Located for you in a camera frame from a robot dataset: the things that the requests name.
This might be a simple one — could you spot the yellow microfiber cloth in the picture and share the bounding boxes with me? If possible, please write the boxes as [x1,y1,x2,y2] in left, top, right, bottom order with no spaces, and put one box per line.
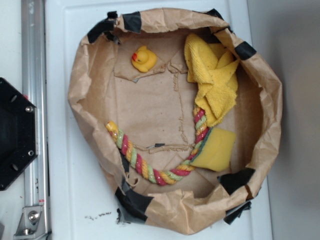
[184,33,239,127]

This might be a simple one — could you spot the brown paper bag basin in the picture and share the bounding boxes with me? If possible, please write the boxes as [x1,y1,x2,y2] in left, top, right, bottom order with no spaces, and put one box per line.
[68,8,283,235]

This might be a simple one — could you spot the yellow rubber duck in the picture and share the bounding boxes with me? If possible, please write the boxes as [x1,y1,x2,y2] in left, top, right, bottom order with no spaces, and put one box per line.
[131,45,158,73]

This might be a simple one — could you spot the yellow sponge with green back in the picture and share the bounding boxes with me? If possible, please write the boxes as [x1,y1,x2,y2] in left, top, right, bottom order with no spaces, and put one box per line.
[190,127,236,172]

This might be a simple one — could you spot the multicolour twisted rope toy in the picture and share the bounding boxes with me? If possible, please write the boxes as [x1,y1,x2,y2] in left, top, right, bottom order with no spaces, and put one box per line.
[105,105,210,186]

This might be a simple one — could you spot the aluminium extrusion rail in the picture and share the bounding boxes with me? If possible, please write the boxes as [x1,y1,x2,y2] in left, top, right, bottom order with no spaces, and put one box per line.
[21,0,52,240]

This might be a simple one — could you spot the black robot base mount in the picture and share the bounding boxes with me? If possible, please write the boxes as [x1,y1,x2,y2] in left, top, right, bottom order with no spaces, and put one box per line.
[0,78,38,191]

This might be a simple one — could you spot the metal corner bracket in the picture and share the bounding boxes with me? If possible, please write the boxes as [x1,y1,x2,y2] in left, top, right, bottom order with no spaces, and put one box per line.
[13,205,46,240]

